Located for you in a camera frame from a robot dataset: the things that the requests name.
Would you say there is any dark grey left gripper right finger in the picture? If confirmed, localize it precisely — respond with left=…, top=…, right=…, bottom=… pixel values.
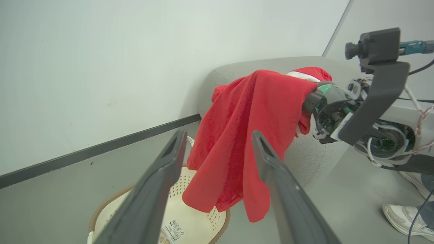
left=252, top=130, right=343, bottom=244

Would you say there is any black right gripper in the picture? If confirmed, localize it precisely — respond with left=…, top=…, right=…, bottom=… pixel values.
left=302, top=81, right=366, bottom=144

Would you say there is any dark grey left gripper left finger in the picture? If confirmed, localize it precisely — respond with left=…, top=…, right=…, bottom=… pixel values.
left=93, top=129, right=189, bottom=244

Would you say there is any red and white garment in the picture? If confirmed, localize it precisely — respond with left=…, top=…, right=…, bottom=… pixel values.
left=182, top=67, right=333, bottom=223

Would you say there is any grey fabric sofa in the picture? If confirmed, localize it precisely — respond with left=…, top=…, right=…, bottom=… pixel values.
left=198, top=56, right=373, bottom=188

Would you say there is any white barcode sticker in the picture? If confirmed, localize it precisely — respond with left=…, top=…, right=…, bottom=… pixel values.
left=159, top=219, right=185, bottom=244

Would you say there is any cream perforated laundry basket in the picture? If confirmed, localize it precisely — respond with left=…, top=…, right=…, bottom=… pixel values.
left=87, top=136, right=231, bottom=244

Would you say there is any black baseboard strip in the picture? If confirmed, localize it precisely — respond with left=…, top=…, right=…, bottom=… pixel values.
left=0, top=114, right=202, bottom=189

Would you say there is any white sneaker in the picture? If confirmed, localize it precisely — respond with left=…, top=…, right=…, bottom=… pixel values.
left=398, top=170, right=434, bottom=201
left=382, top=203, right=434, bottom=242

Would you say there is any blue jeans leg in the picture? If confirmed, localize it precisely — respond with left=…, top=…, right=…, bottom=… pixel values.
left=418, top=173, right=434, bottom=231

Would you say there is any white cable bundle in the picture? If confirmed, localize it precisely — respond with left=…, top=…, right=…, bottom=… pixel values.
left=403, top=85, right=434, bottom=155

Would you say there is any thin black cable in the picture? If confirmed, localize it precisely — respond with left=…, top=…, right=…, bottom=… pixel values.
left=409, top=58, right=434, bottom=76

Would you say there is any teal cable connector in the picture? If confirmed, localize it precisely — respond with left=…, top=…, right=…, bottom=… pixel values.
left=399, top=40, right=434, bottom=56

